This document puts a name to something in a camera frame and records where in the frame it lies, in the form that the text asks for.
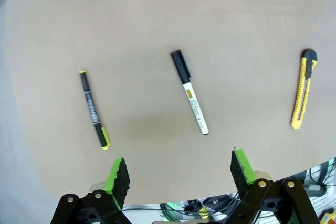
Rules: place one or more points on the yellow emergency stop box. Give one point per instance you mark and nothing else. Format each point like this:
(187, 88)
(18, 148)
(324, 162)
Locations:
(329, 217)

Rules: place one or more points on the black yellow highlighter pen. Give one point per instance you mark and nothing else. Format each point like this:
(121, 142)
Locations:
(92, 108)

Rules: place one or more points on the white marker black cap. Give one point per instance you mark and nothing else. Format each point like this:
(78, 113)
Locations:
(194, 103)

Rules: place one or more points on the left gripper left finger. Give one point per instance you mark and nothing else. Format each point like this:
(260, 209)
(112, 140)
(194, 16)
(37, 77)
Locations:
(116, 179)

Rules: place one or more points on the yellow utility knife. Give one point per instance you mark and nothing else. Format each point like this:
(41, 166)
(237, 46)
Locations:
(299, 108)

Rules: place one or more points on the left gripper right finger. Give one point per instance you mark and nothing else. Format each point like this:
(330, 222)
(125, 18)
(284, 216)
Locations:
(242, 171)

